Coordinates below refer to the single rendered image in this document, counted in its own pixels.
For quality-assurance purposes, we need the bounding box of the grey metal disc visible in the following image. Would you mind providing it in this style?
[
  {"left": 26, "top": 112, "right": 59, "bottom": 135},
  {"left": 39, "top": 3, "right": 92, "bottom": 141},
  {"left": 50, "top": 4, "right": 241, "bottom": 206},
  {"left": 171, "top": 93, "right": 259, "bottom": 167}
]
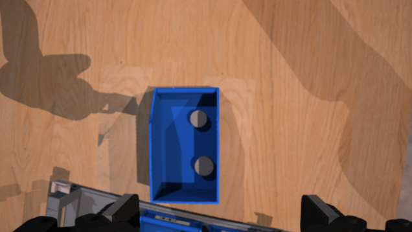
[
  {"left": 190, "top": 110, "right": 207, "bottom": 128},
  {"left": 194, "top": 156, "right": 214, "bottom": 176}
]

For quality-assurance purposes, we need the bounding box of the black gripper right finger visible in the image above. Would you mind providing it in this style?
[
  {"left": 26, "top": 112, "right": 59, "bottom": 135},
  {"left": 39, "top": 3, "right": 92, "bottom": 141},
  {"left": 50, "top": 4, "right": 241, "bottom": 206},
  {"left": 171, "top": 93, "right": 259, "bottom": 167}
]
[{"left": 300, "top": 194, "right": 412, "bottom": 232}]

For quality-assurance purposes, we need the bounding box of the blue bin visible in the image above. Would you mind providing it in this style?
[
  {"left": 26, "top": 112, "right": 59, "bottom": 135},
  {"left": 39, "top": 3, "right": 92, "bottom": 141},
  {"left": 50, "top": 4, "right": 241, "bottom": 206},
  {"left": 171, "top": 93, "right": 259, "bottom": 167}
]
[
  {"left": 149, "top": 87, "right": 220, "bottom": 204},
  {"left": 139, "top": 211, "right": 203, "bottom": 232},
  {"left": 208, "top": 226, "right": 246, "bottom": 232}
]

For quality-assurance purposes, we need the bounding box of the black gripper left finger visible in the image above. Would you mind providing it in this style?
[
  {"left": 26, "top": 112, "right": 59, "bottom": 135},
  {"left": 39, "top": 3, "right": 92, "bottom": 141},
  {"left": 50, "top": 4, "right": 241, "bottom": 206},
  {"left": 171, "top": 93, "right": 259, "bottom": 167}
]
[{"left": 13, "top": 194, "right": 140, "bottom": 232}]

